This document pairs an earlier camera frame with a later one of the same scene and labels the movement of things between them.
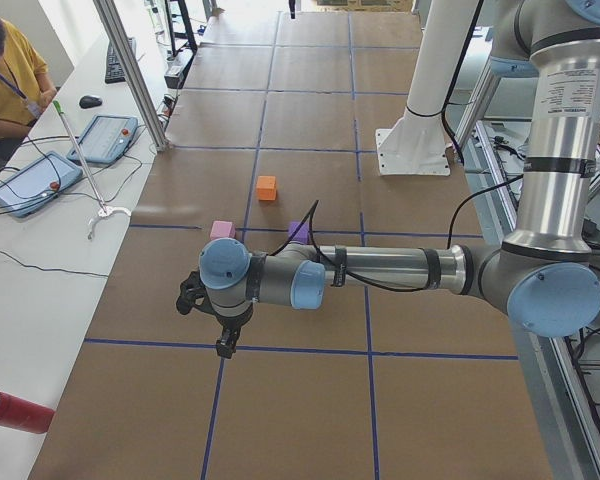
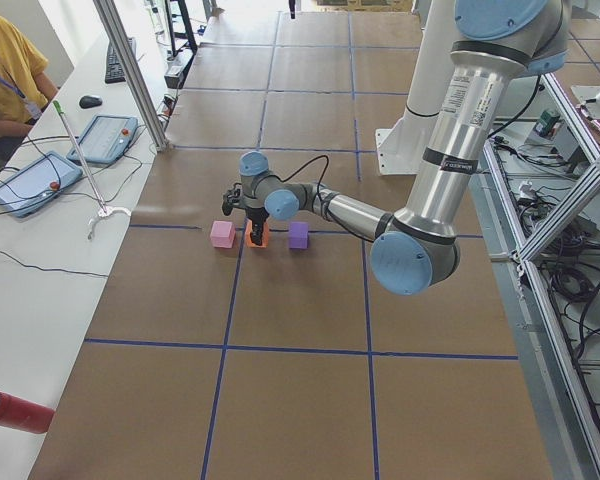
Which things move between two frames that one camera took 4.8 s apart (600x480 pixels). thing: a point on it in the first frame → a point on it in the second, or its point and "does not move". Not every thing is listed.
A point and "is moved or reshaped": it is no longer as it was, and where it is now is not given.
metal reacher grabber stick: [104, 211] does not move
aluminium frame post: [137, 81] does not move
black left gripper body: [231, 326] → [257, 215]
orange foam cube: [266, 188] is moved or reshaped
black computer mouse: [89, 101] does not move
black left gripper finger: [226, 345] → [257, 233]
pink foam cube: [221, 229] does not move
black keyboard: [114, 72] does not move
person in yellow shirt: [15, 85] does not move
